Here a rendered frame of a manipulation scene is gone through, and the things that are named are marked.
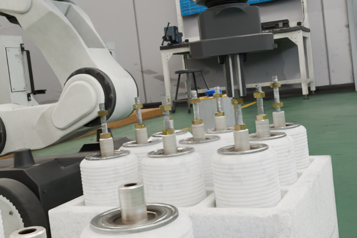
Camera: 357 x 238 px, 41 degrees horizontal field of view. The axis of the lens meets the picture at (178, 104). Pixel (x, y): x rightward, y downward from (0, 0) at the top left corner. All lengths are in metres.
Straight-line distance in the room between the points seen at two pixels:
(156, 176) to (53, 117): 0.51
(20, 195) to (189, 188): 0.42
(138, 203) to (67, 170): 0.76
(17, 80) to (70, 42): 2.32
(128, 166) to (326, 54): 5.14
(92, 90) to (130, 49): 5.48
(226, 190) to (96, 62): 0.58
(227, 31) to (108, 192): 0.31
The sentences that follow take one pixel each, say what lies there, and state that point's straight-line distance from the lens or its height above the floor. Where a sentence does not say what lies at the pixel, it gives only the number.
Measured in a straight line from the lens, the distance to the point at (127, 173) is 0.78.
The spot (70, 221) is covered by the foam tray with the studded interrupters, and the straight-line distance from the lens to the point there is 0.79.
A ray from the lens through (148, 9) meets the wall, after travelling 6.48.
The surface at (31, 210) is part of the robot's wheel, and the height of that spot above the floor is 0.14.
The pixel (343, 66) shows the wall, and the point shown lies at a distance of 5.81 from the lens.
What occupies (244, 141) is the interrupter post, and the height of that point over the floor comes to 0.27.
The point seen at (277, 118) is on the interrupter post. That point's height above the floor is 0.27.
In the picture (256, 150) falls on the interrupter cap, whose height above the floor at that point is 0.25.
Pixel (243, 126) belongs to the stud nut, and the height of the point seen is 0.29.
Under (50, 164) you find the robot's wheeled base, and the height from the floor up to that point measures 0.20.
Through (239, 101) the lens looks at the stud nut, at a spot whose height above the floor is 0.32.
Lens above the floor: 0.37
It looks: 3 degrees down
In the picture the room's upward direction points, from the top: 7 degrees counter-clockwise
